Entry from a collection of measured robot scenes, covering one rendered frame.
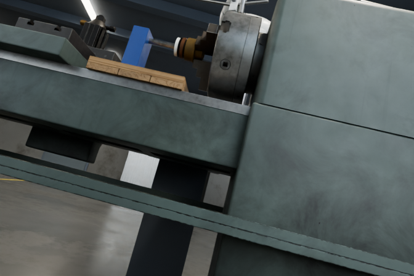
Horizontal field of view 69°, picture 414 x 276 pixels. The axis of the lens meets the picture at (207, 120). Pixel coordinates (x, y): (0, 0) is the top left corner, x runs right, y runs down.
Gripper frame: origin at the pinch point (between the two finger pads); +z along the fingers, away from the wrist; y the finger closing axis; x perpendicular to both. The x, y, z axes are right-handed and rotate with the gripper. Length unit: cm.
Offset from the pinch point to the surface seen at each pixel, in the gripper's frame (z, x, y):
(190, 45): 22.7, -7.5, 10.3
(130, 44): 27.1, -25.8, 19.9
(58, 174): 73, -8, 43
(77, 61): 40, -31, 34
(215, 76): 34.0, 6.3, 10.5
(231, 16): 13.7, 7.9, 12.4
